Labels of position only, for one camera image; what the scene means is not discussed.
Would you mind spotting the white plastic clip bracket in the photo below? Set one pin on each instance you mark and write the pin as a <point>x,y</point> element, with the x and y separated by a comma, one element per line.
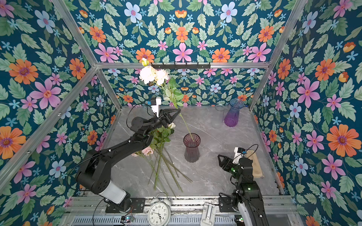
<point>208,215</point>

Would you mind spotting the pile of artificial flowers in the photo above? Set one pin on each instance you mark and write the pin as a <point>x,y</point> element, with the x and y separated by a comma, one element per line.
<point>163,171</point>

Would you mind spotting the black hook rail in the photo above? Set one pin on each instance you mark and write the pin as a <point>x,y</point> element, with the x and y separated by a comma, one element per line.
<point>176,66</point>

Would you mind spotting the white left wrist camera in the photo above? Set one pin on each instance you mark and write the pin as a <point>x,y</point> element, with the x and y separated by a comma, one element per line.
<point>155,105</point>

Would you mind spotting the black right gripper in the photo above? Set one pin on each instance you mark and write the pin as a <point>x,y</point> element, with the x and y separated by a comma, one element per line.
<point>226,160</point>

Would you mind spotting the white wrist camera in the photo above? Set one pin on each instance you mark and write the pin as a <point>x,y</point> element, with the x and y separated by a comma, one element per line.
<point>155,105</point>
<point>239,153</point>

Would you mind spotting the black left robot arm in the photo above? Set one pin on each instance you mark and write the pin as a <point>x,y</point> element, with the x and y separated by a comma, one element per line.
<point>95,170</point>

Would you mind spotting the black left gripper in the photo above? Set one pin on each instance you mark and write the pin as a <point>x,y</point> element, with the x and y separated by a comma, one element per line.
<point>165,119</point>

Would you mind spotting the dark pink ribbed glass vase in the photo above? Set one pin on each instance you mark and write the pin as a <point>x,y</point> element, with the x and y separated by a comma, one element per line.
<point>192,142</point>

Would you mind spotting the purple ribbed glass vase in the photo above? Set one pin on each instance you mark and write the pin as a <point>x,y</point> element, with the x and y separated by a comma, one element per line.
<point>232,117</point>

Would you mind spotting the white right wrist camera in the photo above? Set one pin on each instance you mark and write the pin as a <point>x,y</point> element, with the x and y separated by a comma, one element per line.
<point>239,153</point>

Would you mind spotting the beige cloth roll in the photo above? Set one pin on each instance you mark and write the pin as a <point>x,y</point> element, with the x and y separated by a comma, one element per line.
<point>257,171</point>

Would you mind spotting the white twin-bell alarm clock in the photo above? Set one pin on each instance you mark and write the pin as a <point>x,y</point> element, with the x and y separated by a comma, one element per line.
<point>159,213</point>

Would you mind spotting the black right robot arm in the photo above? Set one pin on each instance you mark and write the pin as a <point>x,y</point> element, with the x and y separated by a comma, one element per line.
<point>246,199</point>

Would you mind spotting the cream double-bloom flower stem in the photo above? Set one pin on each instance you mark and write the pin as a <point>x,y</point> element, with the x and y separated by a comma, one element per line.
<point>171,93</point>

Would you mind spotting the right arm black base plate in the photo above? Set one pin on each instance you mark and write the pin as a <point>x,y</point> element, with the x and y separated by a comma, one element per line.
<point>225,205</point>

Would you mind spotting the clear glass cup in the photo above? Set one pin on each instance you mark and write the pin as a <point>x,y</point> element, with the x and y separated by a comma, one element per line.
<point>220,111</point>

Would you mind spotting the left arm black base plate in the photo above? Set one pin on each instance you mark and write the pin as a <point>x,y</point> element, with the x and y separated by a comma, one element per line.
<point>128,205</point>

